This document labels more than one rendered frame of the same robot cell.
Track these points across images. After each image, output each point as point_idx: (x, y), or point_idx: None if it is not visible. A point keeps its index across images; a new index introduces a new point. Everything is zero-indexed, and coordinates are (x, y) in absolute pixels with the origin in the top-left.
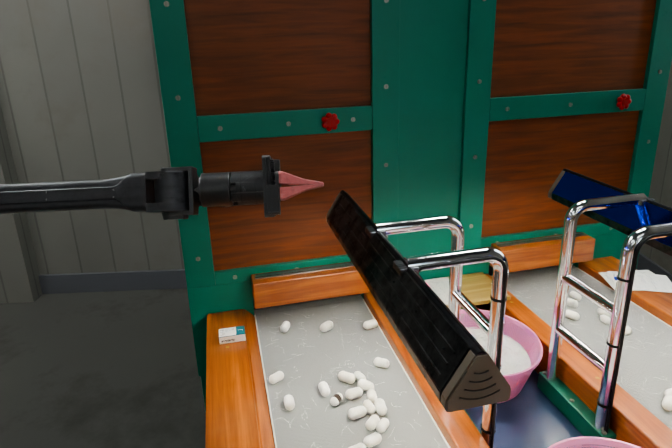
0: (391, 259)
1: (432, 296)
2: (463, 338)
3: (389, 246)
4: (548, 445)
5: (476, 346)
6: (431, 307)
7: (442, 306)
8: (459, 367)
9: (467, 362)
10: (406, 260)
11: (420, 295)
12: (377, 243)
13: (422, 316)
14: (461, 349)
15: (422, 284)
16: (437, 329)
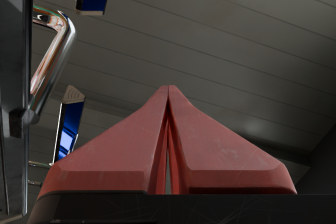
0: (15, 98)
1: (26, 171)
2: (23, 207)
3: (29, 66)
4: None
5: (26, 210)
6: (18, 182)
7: (27, 181)
8: (3, 221)
9: (12, 219)
10: (35, 120)
11: (16, 168)
12: (12, 31)
13: (1, 185)
14: (15, 213)
15: (27, 156)
16: (8, 199)
